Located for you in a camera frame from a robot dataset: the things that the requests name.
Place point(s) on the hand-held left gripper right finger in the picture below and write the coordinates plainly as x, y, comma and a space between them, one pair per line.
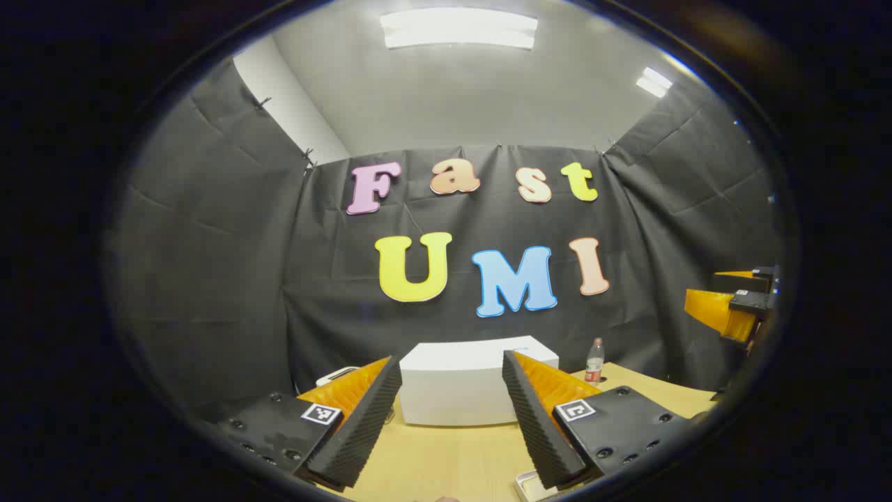
536, 432

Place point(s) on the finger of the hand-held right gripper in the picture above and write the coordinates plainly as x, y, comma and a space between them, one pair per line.
742, 282
718, 310

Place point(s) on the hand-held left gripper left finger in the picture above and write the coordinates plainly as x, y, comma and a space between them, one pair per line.
362, 432

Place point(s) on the white microwave oven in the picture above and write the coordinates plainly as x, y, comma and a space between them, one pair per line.
453, 383

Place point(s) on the white rectangular dish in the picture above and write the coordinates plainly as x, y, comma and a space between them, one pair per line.
527, 486

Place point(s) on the white toaster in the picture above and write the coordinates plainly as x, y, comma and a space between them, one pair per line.
334, 375

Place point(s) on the clear plastic bottle red label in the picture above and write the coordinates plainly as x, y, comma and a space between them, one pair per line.
594, 366

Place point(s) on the small ceiling light panel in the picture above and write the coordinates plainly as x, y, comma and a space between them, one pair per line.
654, 82

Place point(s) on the large ceiling light panel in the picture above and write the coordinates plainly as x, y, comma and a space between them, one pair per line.
460, 28

